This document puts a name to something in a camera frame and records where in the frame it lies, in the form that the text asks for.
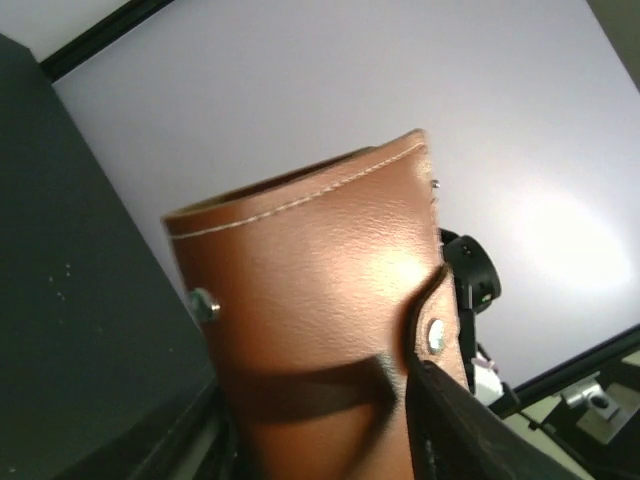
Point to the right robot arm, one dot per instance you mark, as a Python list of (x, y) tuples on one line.
[(477, 286)]

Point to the brown leather card holder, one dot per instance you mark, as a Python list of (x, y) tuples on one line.
[(310, 280)]

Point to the black frame post left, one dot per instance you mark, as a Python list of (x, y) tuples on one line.
[(100, 36)]

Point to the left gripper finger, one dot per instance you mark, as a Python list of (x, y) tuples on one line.
[(453, 436)]

